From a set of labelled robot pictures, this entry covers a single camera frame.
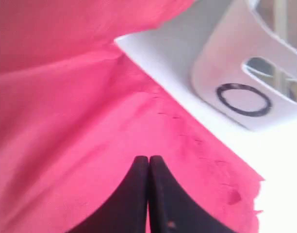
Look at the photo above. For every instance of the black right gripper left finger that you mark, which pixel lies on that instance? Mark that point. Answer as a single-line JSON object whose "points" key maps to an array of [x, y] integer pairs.
{"points": [[125, 211]]}

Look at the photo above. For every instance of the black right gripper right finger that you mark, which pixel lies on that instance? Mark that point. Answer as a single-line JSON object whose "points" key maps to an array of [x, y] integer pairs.
{"points": [[171, 209]]}

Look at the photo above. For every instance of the red scalloped table cloth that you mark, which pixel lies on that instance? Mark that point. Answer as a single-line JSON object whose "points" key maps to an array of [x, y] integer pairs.
{"points": [[75, 111]]}

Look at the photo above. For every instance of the wooden chopstick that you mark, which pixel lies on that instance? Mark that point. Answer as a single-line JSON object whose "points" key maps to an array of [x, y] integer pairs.
{"points": [[280, 28]]}

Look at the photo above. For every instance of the cream plastic bin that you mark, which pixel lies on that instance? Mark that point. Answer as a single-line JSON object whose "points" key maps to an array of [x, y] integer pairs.
{"points": [[220, 76]]}

